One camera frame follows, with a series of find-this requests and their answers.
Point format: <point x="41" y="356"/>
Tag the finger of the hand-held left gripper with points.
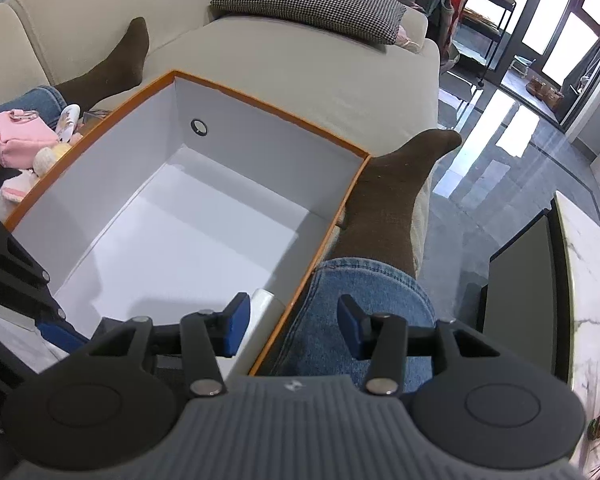
<point x="57" y="336"/>

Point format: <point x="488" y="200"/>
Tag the white plush toy black ear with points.
<point x="2" y="180"/>

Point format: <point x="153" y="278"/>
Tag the marble coffee table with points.
<point x="590" y="270"/>

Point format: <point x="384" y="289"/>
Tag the yellow plush toy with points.
<point x="50" y="156"/>

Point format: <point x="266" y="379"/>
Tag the pink cloth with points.
<point x="405" y="37"/>

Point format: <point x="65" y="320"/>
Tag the orange cardboard box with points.
<point x="180" y="210"/>

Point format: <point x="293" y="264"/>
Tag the person's right leg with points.
<point x="380" y="200"/>

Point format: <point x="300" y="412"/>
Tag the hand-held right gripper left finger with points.
<point x="237" y="327"/>

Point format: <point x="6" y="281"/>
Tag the pink pouch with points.
<point x="20" y="137"/>

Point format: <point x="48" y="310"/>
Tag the beige sofa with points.
<point x="305" y="75"/>

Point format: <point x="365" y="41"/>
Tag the black metal rack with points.
<point x="487" y="22"/>

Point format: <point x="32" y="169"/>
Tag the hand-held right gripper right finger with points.
<point x="350" y="332"/>

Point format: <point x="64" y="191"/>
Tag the white fruit print packet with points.
<point x="69" y="120"/>

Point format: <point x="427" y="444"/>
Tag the houndstooth cushion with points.
<point x="310" y="5"/>

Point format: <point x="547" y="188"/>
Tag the white tube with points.
<point x="267" y="310"/>

